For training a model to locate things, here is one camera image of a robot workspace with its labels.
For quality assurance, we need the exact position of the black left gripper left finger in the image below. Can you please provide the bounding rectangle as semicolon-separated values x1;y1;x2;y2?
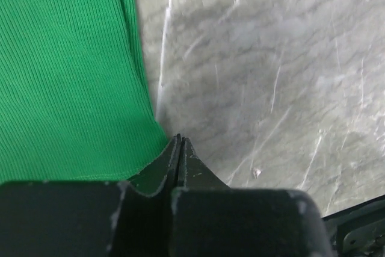
1;136;180;256

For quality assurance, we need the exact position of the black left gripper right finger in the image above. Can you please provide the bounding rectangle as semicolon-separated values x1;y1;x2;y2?
171;138;333;256

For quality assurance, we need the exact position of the green garment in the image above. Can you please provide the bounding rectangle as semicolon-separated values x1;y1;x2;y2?
1;0;168;182

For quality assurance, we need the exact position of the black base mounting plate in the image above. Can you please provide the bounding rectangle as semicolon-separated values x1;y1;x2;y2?
323;196;385;257

